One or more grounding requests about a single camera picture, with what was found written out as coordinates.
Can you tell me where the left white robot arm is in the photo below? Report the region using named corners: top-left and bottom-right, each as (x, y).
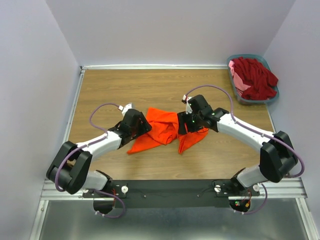
top-left (46, 108), bottom-right (152, 198)

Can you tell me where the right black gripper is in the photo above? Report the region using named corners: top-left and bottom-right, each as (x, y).
top-left (176, 110), bottom-right (203, 136)

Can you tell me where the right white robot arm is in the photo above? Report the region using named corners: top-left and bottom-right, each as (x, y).
top-left (177, 94), bottom-right (298, 196)

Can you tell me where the pink t-shirt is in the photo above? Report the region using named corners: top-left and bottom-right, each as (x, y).
top-left (228, 60), bottom-right (251, 97)

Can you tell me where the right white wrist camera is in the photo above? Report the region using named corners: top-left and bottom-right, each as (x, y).
top-left (181, 95), bottom-right (193, 115)

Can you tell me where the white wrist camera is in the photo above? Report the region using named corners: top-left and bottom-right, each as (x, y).
top-left (118, 102), bottom-right (134, 112)
top-left (181, 95), bottom-right (193, 115)

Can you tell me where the orange t-shirt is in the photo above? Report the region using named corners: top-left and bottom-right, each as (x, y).
top-left (127, 107), bottom-right (209, 155)

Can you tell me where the dark red t-shirt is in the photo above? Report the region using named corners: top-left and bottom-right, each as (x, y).
top-left (232, 56), bottom-right (278, 101)

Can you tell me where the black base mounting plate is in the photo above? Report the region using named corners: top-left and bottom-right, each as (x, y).
top-left (83, 179), bottom-right (260, 211)

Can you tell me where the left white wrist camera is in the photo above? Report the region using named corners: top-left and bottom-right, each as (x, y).
top-left (118, 102), bottom-right (134, 112)

